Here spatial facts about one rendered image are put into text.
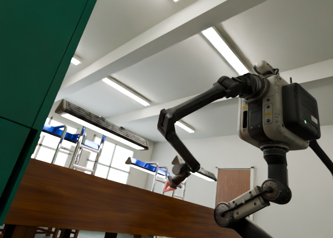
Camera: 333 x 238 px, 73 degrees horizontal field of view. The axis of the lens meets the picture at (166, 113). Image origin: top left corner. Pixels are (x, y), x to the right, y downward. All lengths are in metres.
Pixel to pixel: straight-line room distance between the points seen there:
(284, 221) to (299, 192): 0.67
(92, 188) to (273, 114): 0.88
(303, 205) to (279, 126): 4.54
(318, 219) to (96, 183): 5.03
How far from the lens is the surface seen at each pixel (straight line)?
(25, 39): 0.84
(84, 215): 0.92
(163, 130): 1.02
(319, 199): 5.63
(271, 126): 1.21
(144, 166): 2.29
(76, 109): 1.24
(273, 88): 1.29
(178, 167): 1.30
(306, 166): 5.79
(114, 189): 0.98
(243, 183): 6.10
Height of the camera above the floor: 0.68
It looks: 24 degrees up
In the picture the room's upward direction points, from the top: 11 degrees clockwise
